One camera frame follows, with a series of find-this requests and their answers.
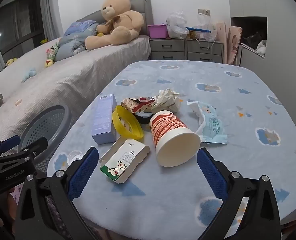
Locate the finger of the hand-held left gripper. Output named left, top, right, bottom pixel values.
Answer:
left=0, top=135, right=21, bottom=155
left=11, top=137, right=49, bottom=162

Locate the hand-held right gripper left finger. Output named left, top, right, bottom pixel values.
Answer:
left=14, top=147, right=99, bottom=240

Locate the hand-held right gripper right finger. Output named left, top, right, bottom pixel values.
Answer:
left=197, top=148, right=282, bottom=240

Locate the small clear round cap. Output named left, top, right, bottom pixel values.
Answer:
left=67, top=150, right=83, bottom=164

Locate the grey perforated plastic basket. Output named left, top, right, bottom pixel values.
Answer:
left=20, top=104, right=73, bottom=173

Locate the light blue wipes packet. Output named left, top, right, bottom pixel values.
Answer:
left=187, top=101, right=228, bottom=145

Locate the white green cartoon carton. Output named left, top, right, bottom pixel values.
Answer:
left=99, top=139, right=150, bottom=183

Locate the purple cardboard box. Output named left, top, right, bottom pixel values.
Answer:
left=91, top=93, right=117, bottom=145

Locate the red striped paper cup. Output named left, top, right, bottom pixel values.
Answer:
left=149, top=110, right=201, bottom=167

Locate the yellow plastic ring lid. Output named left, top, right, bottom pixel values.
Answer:
left=112, top=105, right=144, bottom=140

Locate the red white packet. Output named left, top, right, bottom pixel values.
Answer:
left=120, top=96, right=155, bottom=114

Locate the light blue plush toy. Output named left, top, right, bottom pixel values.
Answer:
left=21, top=68, right=37, bottom=83

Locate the blue printed table cover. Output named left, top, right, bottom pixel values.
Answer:
left=46, top=60, right=296, bottom=230

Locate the grey checked bed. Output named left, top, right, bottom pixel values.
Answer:
left=0, top=34, right=152, bottom=143

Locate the crumpled white paper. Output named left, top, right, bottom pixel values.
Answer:
left=152, top=88, right=182, bottom=113

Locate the green hat plush doll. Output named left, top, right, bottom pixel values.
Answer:
left=46, top=42, right=59, bottom=60

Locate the light blue quilt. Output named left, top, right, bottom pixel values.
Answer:
left=53, top=24, right=101, bottom=62

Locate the dark window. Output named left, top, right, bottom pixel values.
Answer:
left=0, top=0, right=44, bottom=78

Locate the grey nightstand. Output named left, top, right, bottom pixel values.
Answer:
left=149, top=38, right=186, bottom=61
left=186, top=39, right=224, bottom=63

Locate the blue printed pillow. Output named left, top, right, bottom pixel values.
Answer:
left=63, top=20, right=99, bottom=37

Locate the pink cartoon foam board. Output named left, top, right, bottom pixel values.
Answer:
left=227, top=26, right=243, bottom=65

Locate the white bundle in wardrobe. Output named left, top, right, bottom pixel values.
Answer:
left=257, top=39, right=267, bottom=55

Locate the grey curtain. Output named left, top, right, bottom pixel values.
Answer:
left=40, top=0, right=63, bottom=39

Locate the blue stick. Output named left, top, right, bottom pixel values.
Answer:
left=185, top=27, right=211, bottom=33

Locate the large tan teddy bear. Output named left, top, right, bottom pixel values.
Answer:
left=85, top=0, right=144, bottom=50

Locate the clear plastic bag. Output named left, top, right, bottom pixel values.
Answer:
left=166, top=11, right=188, bottom=40
left=197, top=12, right=218, bottom=42

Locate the pink storage box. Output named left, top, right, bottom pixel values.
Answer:
left=147, top=24, right=168, bottom=39

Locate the grey padded headboard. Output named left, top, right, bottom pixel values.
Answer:
left=76, top=0, right=153, bottom=37

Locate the white wardrobe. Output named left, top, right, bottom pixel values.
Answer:
left=225, top=0, right=284, bottom=67

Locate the black ring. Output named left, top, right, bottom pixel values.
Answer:
left=135, top=112, right=153, bottom=125

